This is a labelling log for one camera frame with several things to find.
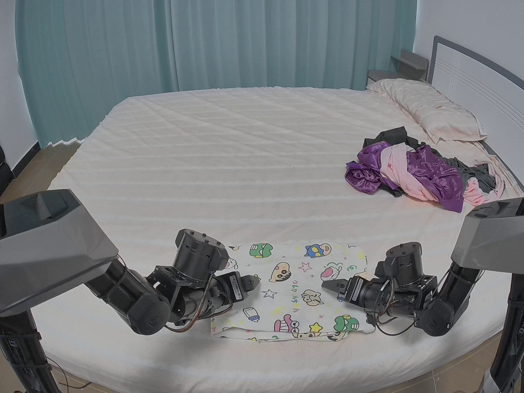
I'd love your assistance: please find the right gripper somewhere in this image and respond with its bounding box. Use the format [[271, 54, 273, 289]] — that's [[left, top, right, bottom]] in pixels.
[[321, 276, 387, 308]]

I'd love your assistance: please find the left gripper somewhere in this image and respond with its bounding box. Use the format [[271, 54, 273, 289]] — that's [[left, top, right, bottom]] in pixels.
[[209, 270, 262, 308]]

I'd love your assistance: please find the white printed pyjama top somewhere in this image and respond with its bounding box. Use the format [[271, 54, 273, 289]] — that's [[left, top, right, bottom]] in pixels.
[[210, 242, 375, 341]]

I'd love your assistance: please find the pile of clothes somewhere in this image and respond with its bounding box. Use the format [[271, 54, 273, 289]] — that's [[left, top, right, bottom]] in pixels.
[[345, 126, 508, 213]]

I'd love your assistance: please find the bed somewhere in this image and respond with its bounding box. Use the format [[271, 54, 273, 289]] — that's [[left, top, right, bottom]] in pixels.
[[0, 35, 524, 393]]

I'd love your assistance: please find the pale pink pillow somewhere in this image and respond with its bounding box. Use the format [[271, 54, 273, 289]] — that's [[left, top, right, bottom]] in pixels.
[[366, 78, 489, 144]]

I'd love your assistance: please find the grey bedside table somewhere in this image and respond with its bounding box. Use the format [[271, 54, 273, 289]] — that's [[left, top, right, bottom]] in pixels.
[[367, 49, 430, 83]]

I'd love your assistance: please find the blue-green curtain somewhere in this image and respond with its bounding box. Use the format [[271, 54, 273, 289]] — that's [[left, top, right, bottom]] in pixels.
[[16, 0, 418, 148]]

